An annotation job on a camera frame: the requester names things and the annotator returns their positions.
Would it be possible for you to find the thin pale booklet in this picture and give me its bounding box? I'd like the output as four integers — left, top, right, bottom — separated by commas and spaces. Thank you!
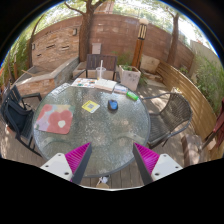
113, 84, 129, 95

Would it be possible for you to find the open white book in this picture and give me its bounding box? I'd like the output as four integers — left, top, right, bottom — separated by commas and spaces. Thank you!
94, 78, 118, 93

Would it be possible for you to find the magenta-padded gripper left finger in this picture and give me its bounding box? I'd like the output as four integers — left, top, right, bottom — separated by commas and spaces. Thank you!
39, 142, 93, 185

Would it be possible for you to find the raised stone planter bed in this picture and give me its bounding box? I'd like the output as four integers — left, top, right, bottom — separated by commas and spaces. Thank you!
14, 54, 81, 98

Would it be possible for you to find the black metal chair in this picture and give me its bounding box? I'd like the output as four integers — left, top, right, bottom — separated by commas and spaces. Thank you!
0, 84, 44, 158

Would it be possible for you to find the white square planter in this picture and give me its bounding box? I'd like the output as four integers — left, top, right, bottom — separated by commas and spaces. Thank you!
118, 64, 142, 92

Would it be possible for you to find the forked tree trunk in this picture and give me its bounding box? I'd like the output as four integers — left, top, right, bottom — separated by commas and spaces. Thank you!
63, 0, 108, 63

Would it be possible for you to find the dark wicker chair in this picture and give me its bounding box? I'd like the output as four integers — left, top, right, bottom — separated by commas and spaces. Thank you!
141, 92, 194, 150

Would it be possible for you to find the low concrete planter box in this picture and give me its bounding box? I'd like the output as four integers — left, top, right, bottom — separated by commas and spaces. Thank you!
72, 60, 88, 80

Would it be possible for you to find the dark wooden slatted chair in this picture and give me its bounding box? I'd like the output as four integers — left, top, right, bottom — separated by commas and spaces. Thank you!
73, 53, 118, 81

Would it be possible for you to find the white number plate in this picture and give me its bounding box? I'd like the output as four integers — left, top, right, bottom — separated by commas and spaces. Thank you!
54, 82, 72, 94

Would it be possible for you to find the small green tube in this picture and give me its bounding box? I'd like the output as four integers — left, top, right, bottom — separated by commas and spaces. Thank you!
125, 91, 140, 102

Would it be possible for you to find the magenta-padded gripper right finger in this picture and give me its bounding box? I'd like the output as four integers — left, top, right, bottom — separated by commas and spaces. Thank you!
132, 142, 184, 186

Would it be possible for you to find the wooden garden lamp post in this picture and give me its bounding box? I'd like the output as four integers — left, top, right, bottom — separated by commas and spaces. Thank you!
130, 18, 150, 70

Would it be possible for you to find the slim tree trunk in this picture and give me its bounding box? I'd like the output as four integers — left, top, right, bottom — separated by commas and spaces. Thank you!
159, 6, 183, 68

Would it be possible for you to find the blue computer mouse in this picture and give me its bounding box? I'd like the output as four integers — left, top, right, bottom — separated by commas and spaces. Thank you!
107, 99, 119, 112

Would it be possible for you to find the yellow square card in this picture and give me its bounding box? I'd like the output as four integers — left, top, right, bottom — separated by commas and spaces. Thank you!
81, 100, 101, 114

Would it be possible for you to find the grey wall box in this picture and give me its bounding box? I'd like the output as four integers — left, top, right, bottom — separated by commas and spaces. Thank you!
91, 42, 102, 55

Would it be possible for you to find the clear plastic cup with straw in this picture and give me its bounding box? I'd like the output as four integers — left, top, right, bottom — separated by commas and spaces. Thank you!
95, 59, 107, 81

